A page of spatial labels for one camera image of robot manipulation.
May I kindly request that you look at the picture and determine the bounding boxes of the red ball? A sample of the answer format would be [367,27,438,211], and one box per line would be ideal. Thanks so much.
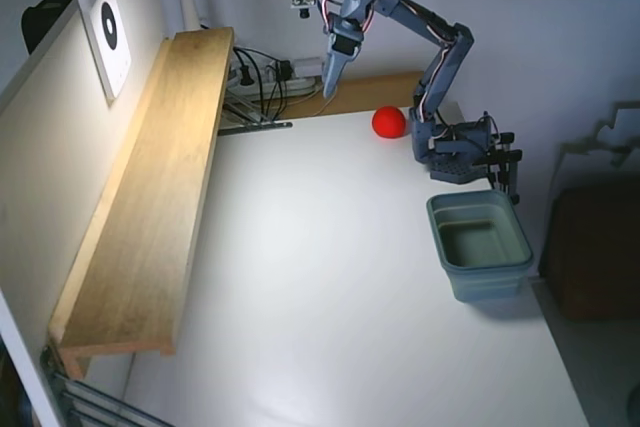
[371,105,407,140]

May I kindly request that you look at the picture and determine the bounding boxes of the small gripper camera board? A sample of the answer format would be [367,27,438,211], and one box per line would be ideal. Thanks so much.
[290,0,322,19]

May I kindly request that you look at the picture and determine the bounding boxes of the grey plastic container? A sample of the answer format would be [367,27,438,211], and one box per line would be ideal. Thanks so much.
[425,190,535,304]

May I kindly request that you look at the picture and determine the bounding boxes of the dark brown cabinet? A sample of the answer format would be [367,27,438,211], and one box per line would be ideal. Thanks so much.
[542,186,640,321]

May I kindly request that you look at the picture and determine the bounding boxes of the black table clamp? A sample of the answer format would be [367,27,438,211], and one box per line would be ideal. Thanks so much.
[487,148,524,206]

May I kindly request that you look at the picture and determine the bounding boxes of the white device with black circle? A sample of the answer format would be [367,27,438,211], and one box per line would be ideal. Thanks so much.
[77,0,134,101]

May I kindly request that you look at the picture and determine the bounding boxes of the grey-blue gripper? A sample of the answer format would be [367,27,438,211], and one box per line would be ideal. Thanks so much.
[322,0,375,99]

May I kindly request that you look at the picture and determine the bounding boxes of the white power strip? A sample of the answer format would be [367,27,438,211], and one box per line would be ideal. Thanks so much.
[227,59,324,98]

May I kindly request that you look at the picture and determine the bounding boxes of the wooden back ledge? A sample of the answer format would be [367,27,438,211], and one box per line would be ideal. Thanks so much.
[269,70,426,121]

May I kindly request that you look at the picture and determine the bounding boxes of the metal frame rails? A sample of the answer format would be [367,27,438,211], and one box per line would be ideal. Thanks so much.
[39,344,176,427]

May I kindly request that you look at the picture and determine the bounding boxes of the long wooden shelf board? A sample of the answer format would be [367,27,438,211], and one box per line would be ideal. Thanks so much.
[48,26,236,381]

